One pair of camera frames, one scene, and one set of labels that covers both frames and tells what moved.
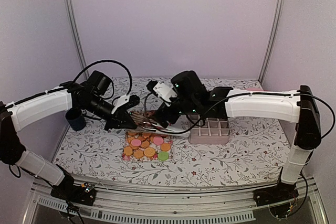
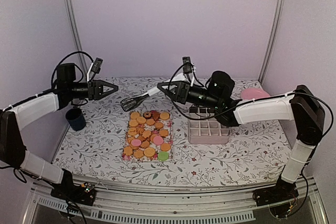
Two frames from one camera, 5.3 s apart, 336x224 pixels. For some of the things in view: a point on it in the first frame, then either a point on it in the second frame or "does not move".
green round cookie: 163,156 does not move
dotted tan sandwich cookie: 149,152 does not move
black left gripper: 118,118 -> 95,89
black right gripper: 161,117 -> 182,87
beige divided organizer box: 208,130 does not move
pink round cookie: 136,142 does not move
